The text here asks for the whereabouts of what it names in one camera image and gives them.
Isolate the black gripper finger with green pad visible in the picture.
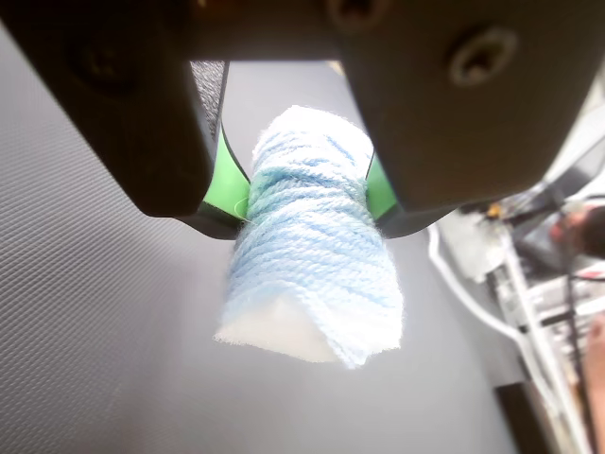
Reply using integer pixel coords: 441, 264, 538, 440
330, 0, 605, 240
0, 0, 252, 242

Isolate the blue yarn block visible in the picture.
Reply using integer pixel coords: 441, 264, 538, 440
212, 104, 407, 372

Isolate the dark grey table mat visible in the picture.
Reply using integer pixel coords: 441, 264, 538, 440
0, 22, 526, 454

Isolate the white cable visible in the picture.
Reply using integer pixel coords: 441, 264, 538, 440
426, 220, 527, 354

